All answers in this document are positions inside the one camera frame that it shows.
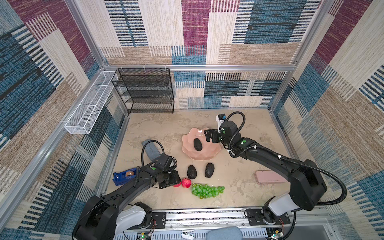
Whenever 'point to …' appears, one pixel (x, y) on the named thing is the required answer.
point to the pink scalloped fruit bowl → (209, 150)
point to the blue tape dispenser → (124, 176)
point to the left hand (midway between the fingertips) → (178, 179)
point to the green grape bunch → (205, 191)
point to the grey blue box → (151, 149)
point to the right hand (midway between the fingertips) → (212, 132)
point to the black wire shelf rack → (145, 90)
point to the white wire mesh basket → (81, 120)
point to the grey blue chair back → (229, 233)
